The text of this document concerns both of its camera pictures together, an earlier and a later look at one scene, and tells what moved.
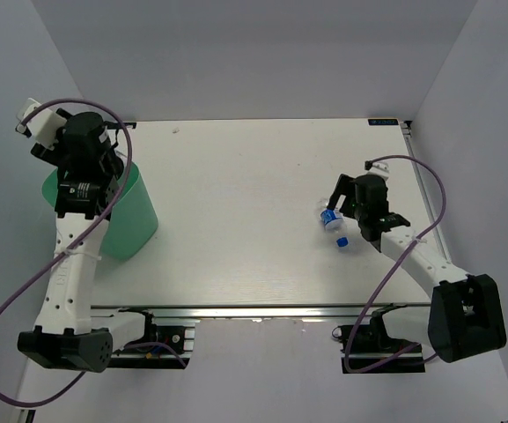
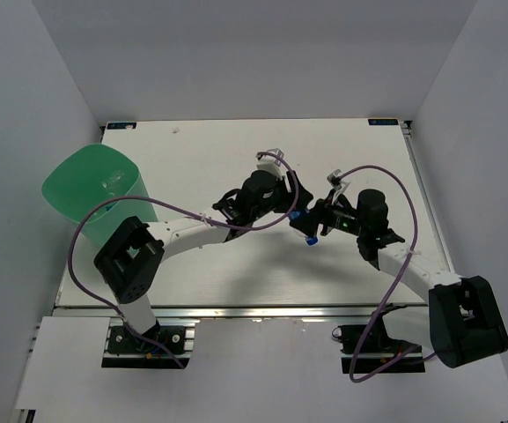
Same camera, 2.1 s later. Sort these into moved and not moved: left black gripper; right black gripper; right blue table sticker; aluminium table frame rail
Moved: left black gripper; right black gripper
Not moved: aluminium table frame rail; right blue table sticker
